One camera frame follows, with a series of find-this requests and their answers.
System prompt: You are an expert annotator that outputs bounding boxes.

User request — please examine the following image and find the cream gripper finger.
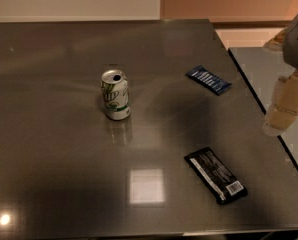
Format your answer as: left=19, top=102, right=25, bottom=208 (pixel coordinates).
left=263, top=69, right=298, bottom=136

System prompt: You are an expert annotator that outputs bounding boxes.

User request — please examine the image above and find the black rxbar chocolate bar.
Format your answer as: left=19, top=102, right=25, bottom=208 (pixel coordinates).
left=184, top=147, right=248, bottom=205

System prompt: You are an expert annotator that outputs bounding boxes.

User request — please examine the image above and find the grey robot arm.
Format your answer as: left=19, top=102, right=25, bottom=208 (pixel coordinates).
left=263, top=14, right=298, bottom=136

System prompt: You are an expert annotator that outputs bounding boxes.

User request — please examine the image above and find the white green 7up can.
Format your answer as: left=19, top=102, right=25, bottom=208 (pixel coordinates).
left=101, top=69, right=130, bottom=121

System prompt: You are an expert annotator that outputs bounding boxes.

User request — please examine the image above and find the grey side table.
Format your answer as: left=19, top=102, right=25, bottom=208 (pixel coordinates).
left=228, top=47, right=298, bottom=172

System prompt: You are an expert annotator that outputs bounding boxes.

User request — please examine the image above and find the blue snack bar wrapper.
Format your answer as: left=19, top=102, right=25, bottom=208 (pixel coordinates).
left=186, top=65, right=231, bottom=96

